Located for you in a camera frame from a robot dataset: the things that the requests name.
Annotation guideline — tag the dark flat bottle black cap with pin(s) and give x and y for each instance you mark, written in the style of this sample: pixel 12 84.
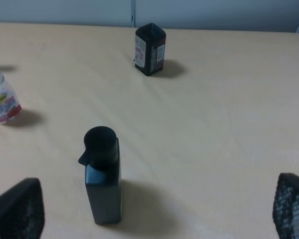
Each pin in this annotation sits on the dark flat bottle black cap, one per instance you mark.
pixel 101 159

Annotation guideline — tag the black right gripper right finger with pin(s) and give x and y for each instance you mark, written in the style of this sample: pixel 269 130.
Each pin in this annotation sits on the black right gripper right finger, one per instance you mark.
pixel 286 206

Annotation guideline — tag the clear candy bottle silver cap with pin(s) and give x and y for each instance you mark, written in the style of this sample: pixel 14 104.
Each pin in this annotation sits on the clear candy bottle silver cap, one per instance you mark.
pixel 9 103

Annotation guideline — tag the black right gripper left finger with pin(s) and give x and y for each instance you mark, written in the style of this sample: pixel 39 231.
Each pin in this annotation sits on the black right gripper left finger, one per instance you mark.
pixel 22 211

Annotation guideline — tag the small black square jar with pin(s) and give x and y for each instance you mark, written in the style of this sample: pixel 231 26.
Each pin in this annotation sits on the small black square jar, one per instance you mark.
pixel 149 49

